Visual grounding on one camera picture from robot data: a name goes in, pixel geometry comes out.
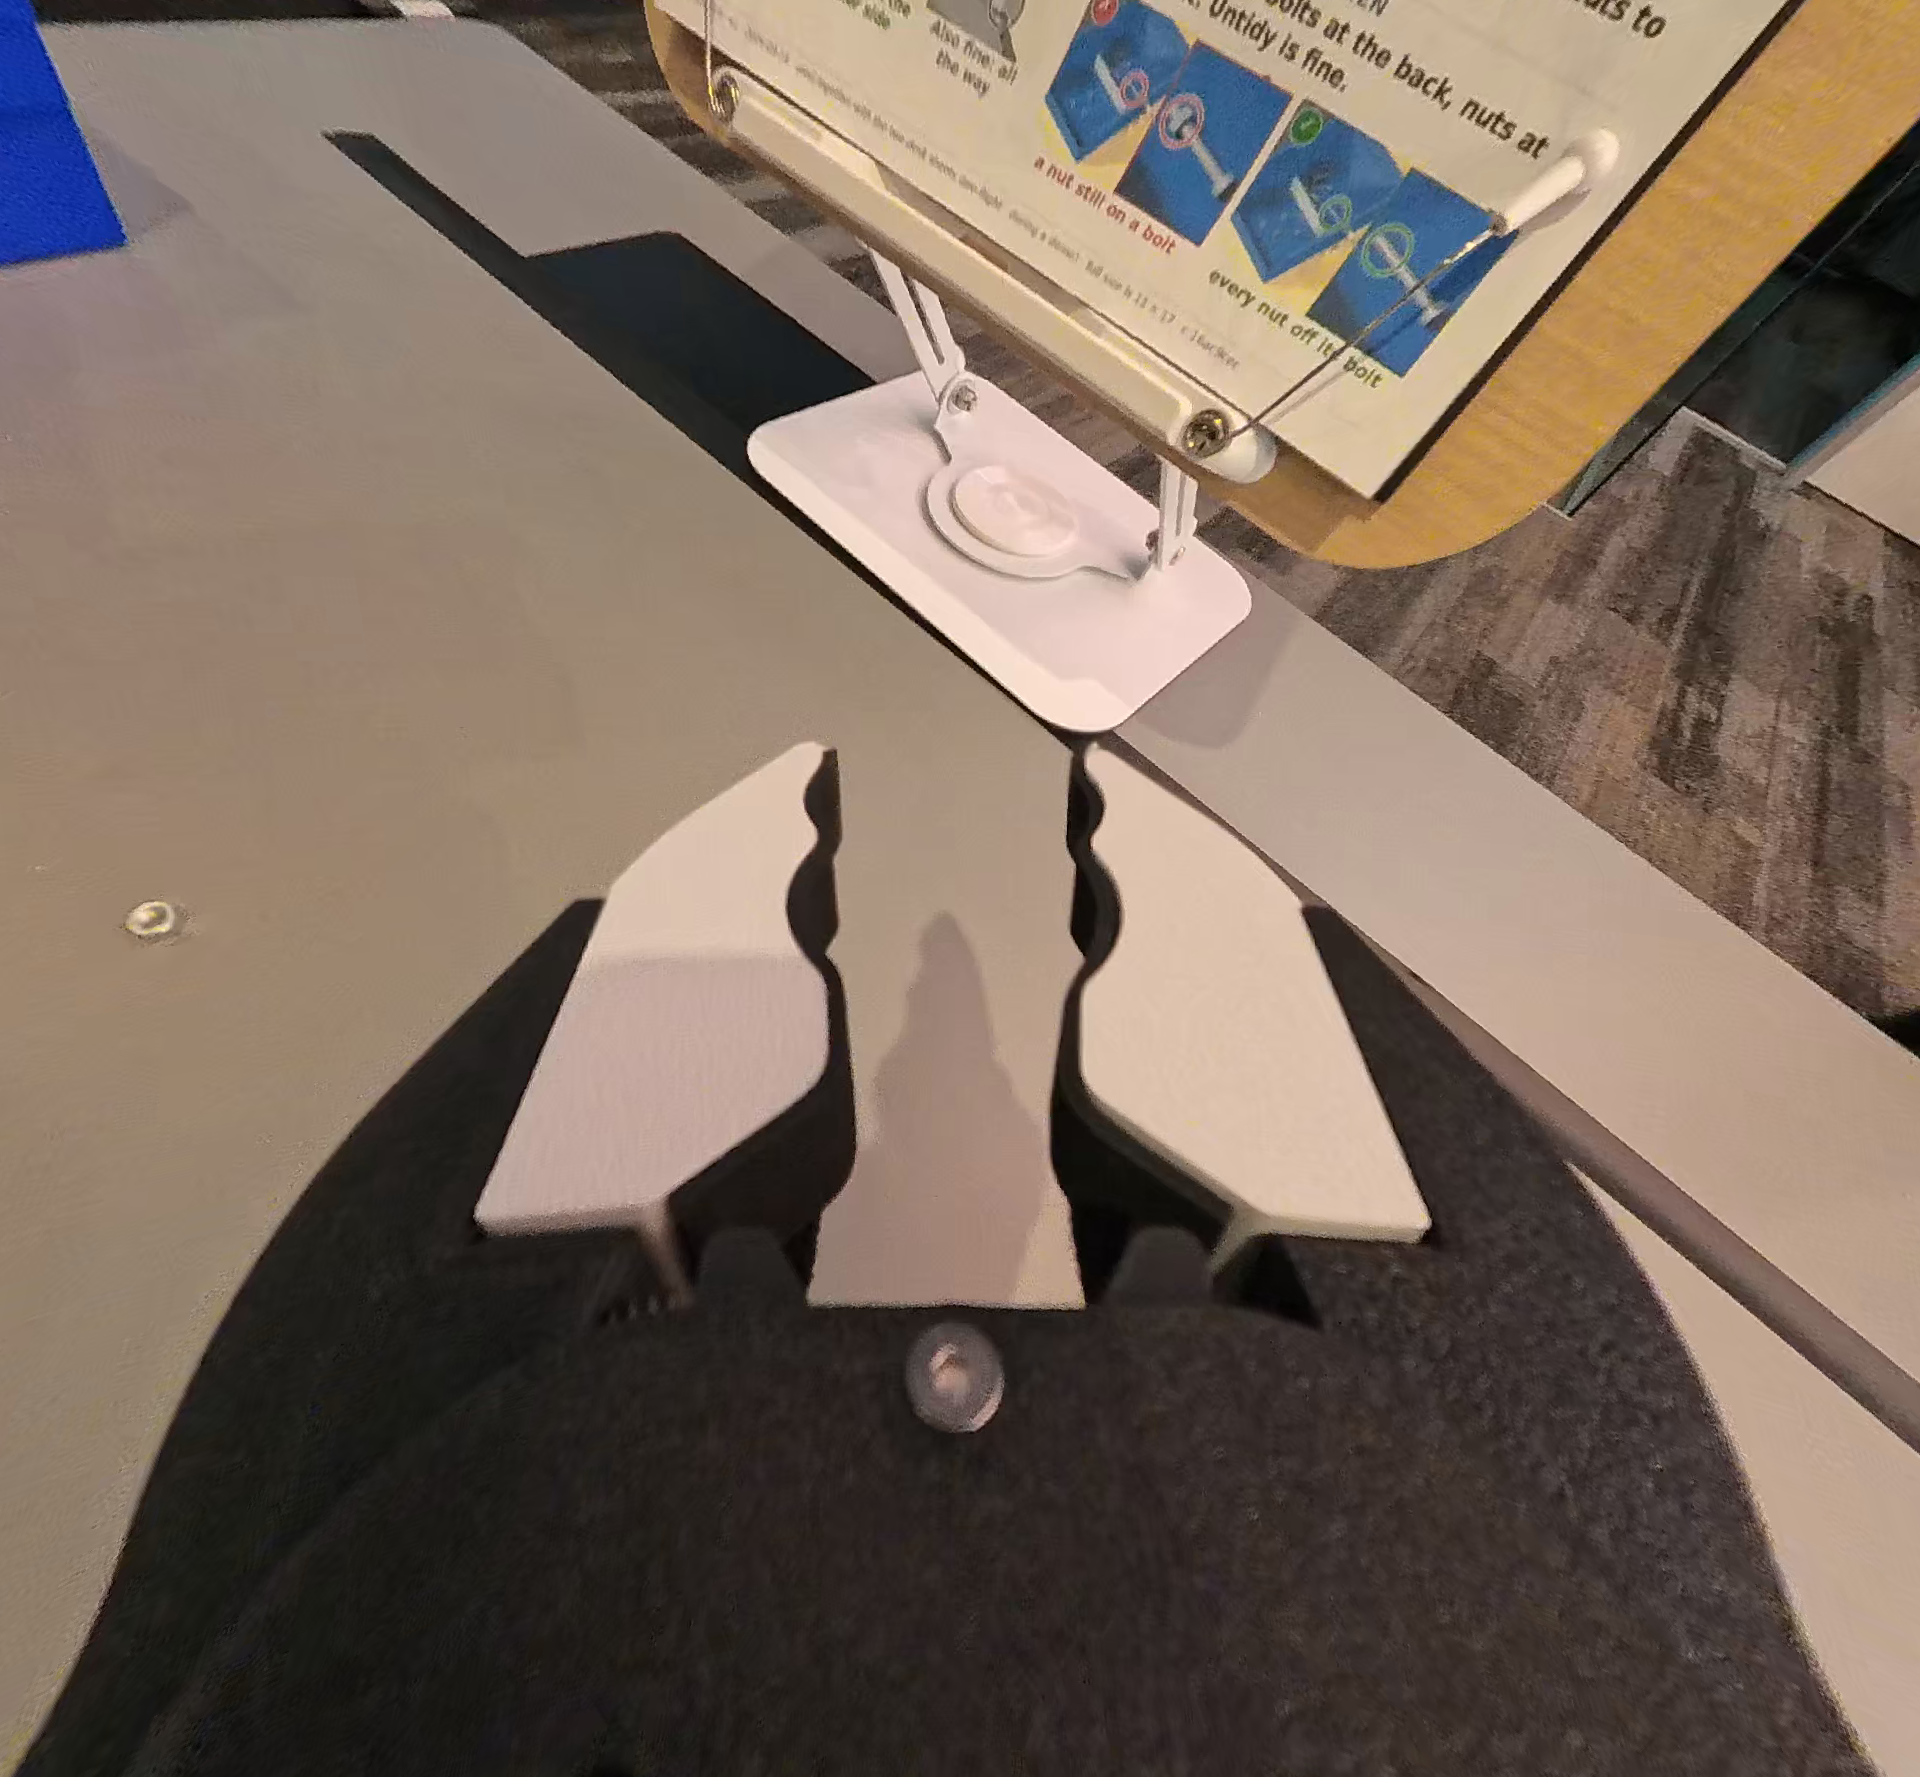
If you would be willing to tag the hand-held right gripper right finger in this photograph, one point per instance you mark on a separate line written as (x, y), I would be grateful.
(1230, 1042)

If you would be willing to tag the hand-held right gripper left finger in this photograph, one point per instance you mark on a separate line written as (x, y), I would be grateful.
(676, 1026)

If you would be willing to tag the blue plastic bin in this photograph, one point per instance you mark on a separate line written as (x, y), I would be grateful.
(46, 142)

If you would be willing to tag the silver hex nut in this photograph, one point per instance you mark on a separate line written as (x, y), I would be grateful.
(152, 923)

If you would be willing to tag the wooden document stand white base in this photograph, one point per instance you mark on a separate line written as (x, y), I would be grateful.
(857, 458)

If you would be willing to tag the printed instruction sheet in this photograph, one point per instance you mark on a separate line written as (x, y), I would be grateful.
(1349, 52)

